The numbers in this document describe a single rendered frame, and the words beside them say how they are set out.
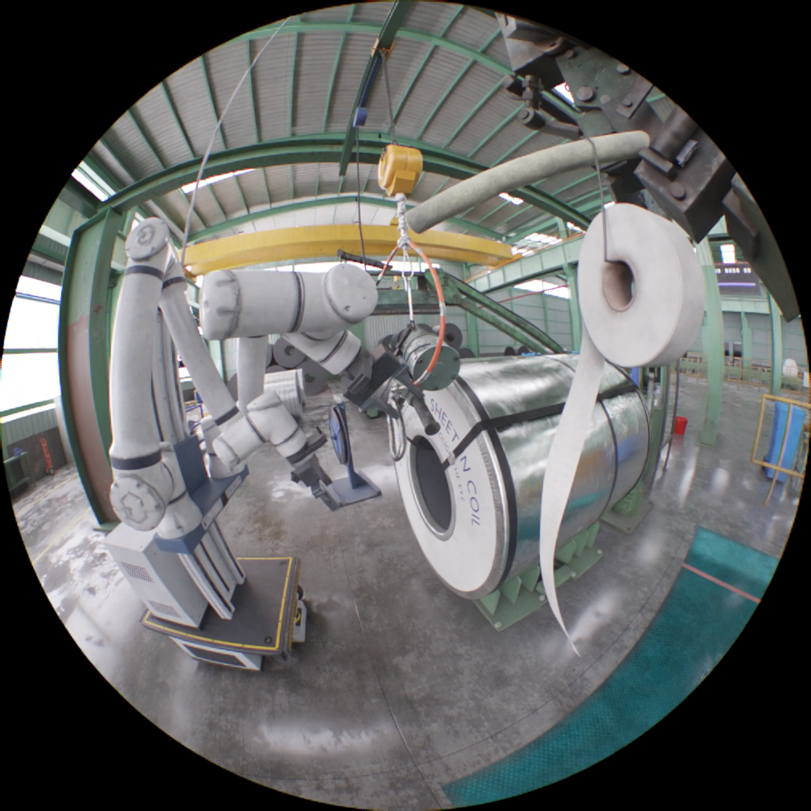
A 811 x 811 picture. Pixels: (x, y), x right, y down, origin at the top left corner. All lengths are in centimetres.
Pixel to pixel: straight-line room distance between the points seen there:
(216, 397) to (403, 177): 93
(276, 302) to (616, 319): 36
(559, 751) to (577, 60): 189
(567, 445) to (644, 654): 155
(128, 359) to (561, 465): 82
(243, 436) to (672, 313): 73
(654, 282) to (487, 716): 145
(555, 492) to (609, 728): 137
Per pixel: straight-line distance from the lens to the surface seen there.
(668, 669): 180
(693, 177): 34
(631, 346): 27
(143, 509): 71
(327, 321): 36
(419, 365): 70
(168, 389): 126
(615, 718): 159
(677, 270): 23
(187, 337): 80
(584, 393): 35
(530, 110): 55
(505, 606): 167
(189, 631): 158
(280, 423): 65
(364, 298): 36
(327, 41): 1195
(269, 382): 601
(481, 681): 146
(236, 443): 65
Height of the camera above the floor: 139
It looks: 11 degrees down
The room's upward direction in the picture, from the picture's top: 5 degrees counter-clockwise
